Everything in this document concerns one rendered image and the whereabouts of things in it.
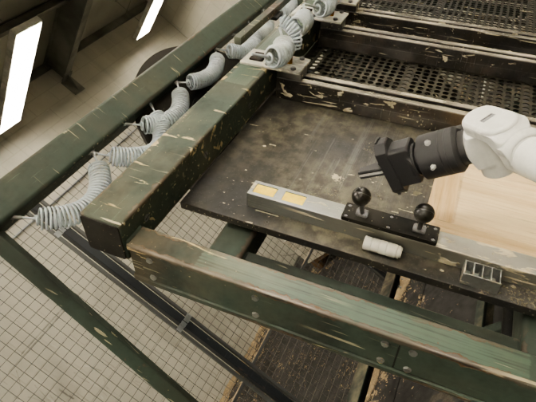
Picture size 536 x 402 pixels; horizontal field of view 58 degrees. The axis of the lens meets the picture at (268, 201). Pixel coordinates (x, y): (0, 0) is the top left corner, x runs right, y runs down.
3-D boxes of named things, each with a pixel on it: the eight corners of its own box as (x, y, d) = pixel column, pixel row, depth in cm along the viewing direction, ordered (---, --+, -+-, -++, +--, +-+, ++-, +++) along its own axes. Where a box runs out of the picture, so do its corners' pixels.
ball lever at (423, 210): (425, 242, 100) (433, 222, 88) (407, 237, 101) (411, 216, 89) (430, 225, 101) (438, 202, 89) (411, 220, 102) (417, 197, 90)
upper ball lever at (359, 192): (368, 226, 104) (368, 204, 91) (351, 221, 105) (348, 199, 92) (373, 210, 105) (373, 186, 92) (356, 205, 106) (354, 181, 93)
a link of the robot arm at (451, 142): (453, 191, 91) (519, 179, 84) (432, 146, 87) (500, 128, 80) (459, 156, 99) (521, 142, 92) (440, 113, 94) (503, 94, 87)
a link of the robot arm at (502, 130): (470, 160, 91) (519, 183, 79) (453, 121, 87) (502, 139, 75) (498, 140, 91) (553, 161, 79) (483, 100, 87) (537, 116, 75)
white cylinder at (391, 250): (360, 251, 102) (399, 262, 100) (363, 242, 100) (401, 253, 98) (364, 242, 104) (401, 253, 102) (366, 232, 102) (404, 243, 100)
